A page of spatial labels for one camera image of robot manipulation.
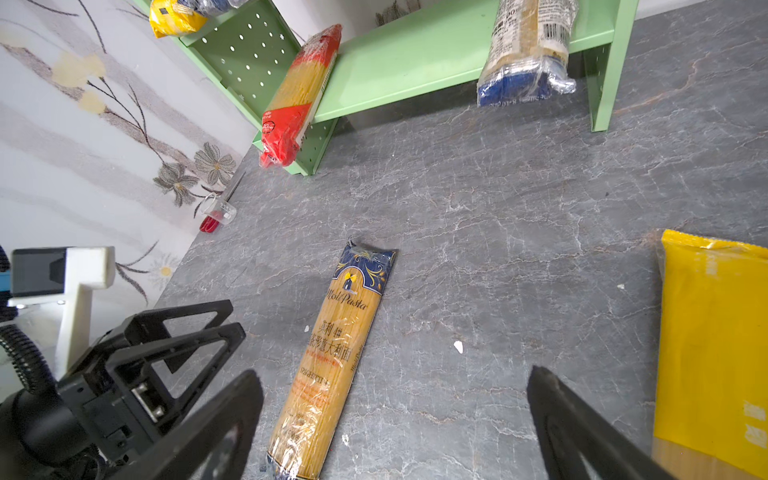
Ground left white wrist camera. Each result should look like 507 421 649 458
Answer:
10 246 116 380

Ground red handled scissors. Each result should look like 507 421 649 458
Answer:
199 170 246 233

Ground blue gold Meli pasta bag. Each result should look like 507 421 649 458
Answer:
266 241 397 479

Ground clear barcode spaghetti bag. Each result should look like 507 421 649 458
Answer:
476 0 578 107

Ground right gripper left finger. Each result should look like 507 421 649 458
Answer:
113 370 264 480

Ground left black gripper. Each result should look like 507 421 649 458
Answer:
57 300 245 462

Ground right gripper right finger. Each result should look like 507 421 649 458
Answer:
526 366 672 479

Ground red spaghetti bag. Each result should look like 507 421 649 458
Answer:
260 24 343 168

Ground blue portrait spaghetti bag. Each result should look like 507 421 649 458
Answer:
177 0 248 18

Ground green two-tier shelf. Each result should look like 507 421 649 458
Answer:
173 0 638 176

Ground yellow label spaghetti bag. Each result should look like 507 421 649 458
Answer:
148 0 207 38

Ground yellow Pastatime bag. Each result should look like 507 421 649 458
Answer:
652 230 767 479

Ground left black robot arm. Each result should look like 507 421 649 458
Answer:
1 247 258 479

